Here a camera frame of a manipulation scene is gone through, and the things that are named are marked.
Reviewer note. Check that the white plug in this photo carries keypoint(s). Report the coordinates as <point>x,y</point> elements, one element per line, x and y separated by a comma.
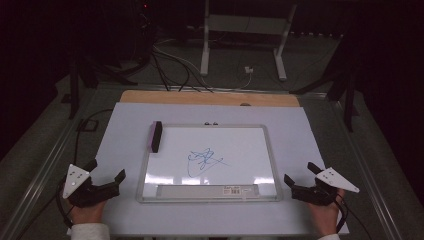
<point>248,70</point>

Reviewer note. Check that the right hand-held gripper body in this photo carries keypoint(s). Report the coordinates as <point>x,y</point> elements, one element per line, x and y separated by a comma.
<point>320,193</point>

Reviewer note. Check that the wooden table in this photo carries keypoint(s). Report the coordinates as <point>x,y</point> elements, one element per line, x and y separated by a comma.
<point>206,98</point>

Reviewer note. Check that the large white sheet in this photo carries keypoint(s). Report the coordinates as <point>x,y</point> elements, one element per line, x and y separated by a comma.
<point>293,133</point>

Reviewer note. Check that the person's left hand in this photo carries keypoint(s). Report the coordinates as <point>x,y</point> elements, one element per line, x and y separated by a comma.
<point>87,213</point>

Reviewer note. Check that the purple black whiteboard eraser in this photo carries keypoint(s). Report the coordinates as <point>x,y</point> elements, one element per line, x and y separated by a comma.
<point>155,136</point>

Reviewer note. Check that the silver framed whiteboard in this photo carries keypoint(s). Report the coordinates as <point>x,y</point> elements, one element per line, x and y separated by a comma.
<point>213,160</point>

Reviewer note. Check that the white metal stand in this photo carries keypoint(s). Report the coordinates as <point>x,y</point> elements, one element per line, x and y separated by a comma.
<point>205,50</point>

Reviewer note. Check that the power strip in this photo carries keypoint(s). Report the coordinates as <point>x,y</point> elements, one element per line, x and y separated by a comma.
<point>316,34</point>

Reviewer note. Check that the black square floor plate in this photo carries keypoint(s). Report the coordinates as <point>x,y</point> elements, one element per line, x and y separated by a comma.
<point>87,125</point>

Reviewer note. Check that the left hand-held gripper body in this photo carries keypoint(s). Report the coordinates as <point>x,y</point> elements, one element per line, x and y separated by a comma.
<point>85,193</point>

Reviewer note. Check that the person's right hand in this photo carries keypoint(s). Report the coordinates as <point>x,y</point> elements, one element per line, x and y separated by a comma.
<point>325,216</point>

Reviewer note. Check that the metal floor rail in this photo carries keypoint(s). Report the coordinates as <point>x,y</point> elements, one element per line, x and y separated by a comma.
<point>40,173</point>
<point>370,180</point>

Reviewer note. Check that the dark equipment rack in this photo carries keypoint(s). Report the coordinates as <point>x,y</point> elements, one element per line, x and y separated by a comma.
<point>145,30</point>

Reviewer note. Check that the black tripod stand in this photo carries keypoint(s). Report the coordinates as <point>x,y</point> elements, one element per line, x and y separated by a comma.
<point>348,100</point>
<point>74,90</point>

